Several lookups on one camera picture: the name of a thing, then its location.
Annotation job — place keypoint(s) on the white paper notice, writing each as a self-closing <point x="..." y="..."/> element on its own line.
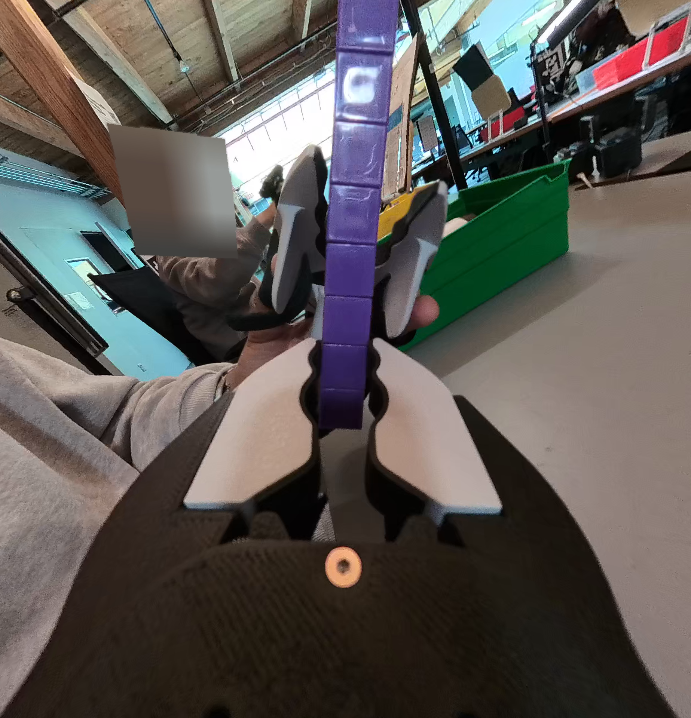
<point x="98" y="104"/>

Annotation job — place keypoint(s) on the small red bin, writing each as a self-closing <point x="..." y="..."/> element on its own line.
<point x="505" y="123"/>

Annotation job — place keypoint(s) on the person's left forearm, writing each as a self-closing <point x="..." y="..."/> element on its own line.
<point x="126" y="404"/>

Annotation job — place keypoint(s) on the black charging dock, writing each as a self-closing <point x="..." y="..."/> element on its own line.
<point x="617" y="154"/>
<point x="586" y="140"/>

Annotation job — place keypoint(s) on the red plastic bin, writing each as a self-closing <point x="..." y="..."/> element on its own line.
<point x="626" y="61"/>

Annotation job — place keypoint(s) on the black pole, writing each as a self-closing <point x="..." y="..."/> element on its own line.
<point x="435" y="95"/>

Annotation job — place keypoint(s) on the small marker sign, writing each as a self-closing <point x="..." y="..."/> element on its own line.
<point x="554" y="61"/>

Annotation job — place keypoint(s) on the long light bar lamp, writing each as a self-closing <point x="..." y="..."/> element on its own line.
<point x="558" y="19"/>

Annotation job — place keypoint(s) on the wooden top table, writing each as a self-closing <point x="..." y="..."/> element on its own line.
<point x="614" y="90"/>

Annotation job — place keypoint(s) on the wooden column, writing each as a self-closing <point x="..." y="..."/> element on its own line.
<point x="42" y="84"/>

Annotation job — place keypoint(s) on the long purple block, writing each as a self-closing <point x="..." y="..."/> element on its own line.
<point x="351" y="252"/>

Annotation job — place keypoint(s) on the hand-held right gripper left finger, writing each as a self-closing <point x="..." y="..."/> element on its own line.
<point x="255" y="443"/>

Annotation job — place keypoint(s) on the yellow plastic bin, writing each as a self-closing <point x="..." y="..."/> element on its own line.
<point x="396" y="216"/>

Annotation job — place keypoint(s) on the grey desk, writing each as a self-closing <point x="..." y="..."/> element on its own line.
<point x="575" y="392"/>

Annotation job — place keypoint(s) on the black office chair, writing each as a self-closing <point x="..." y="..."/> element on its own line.
<point x="137" y="303"/>

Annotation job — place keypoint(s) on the green plastic bin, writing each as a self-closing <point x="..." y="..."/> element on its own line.
<point x="491" y="252"/>

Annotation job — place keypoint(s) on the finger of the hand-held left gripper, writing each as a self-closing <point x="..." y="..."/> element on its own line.
<point x="418" y="247"/>
<point x="297" y="190"/>

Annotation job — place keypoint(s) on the white box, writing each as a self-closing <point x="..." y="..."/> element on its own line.
<point x="456" y="227"/>

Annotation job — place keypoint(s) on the cardboard sign board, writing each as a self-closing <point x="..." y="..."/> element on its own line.
<point x="404" y="101"/>

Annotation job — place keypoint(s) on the person's left hand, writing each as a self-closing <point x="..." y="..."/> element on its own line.
<point x="272" y="348"/>

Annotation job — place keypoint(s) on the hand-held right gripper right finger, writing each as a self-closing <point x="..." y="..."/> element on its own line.
<point x="429" y="449"/>

